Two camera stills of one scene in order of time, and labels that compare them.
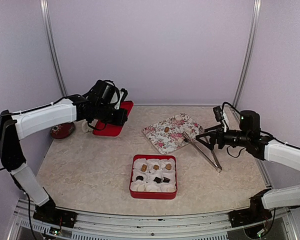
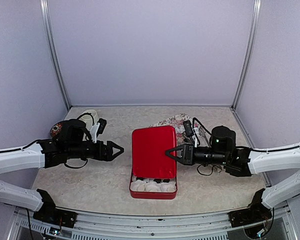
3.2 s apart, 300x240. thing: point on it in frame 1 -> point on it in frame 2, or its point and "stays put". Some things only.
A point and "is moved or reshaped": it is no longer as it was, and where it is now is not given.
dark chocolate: [157, 180] stays put
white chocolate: [171, 189] stays put
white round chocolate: [141, 188] stays put
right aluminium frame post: [250, 54] stays put
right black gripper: [219, 133] -> [187, 157]
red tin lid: [99, 124] is moved or reshaped
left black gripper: [121, 119] -> [107, 156]
